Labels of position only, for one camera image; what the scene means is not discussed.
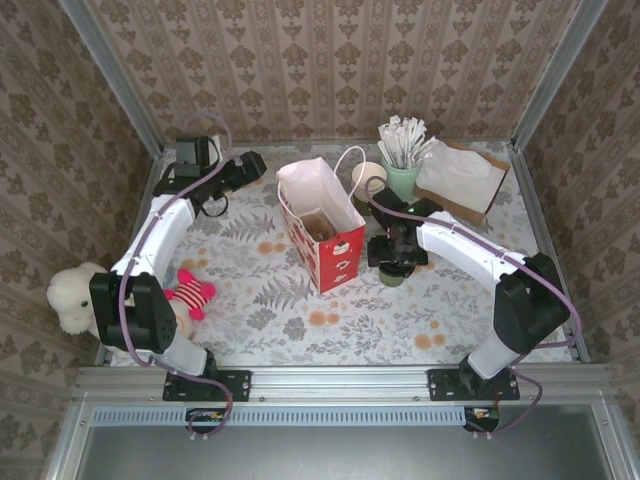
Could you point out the white wrapped straws bundle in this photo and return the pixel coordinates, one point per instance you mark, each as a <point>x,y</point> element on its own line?
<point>405,140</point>

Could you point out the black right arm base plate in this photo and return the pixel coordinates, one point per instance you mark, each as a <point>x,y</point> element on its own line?
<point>440,385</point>

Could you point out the aluminium side rail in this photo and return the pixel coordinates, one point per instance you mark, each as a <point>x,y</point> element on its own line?
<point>541,225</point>
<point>153,164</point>

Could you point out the pink cream plush toy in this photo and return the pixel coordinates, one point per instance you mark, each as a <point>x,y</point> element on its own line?
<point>192,295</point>

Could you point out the white teddy bear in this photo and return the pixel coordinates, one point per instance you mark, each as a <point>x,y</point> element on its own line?
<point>70,300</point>

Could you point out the floral patterned tablecloth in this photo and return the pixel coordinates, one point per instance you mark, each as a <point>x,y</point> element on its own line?
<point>350,325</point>

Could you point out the brown cardboard tray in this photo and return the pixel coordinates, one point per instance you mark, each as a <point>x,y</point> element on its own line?
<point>465,214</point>

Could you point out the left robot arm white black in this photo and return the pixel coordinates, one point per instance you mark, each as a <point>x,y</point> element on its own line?
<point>160,235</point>

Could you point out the white red paper gift bag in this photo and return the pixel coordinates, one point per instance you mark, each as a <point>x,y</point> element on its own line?
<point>340,260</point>

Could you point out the grey metal panel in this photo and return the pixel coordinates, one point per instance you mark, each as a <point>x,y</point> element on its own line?
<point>340,455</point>

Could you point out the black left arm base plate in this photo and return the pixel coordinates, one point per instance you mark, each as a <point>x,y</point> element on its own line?
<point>240,385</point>

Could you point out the aluminium front rail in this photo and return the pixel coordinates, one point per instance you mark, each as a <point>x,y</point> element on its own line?
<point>340,382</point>

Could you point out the green paper coffee cup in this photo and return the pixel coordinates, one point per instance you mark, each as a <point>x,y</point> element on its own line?
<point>395,281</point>

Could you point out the pale green straw holder cup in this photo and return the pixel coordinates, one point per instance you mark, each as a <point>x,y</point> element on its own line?
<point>402,182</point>

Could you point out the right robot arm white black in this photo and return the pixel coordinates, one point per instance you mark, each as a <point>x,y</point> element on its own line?
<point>470,245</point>

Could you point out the stack of paper cups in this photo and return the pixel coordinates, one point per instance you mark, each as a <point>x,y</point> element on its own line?
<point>367,175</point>

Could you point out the black controller board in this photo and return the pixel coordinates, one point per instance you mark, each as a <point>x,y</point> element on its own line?
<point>482,415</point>
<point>205,417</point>

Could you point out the aluminium frame post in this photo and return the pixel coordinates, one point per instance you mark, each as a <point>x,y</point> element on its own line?
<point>114,75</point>
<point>556,75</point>

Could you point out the brown round object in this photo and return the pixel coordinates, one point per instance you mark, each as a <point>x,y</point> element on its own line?
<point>319,227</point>

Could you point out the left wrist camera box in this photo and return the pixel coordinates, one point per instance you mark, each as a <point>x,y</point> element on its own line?
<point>216,147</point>

